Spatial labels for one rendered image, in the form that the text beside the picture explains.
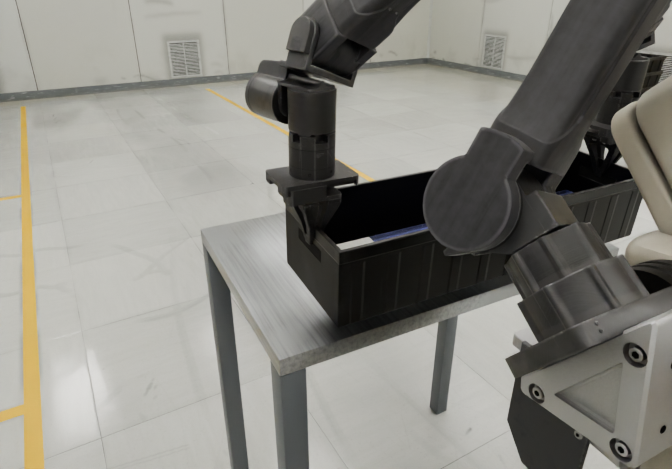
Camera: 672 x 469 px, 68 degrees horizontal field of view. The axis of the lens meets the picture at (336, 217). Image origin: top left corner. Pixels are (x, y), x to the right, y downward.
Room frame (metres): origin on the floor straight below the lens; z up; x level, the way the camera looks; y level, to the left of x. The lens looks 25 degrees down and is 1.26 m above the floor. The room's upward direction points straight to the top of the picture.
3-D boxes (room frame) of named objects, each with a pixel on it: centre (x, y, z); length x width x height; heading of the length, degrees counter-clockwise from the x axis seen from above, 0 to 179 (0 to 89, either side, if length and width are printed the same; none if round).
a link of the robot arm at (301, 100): (0.59, 0.03, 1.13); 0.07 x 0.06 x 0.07; 43
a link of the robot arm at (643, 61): (0.85, -0.47, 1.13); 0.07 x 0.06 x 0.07; 11
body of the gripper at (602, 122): (0.84, -0.47, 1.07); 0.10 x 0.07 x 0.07; 117
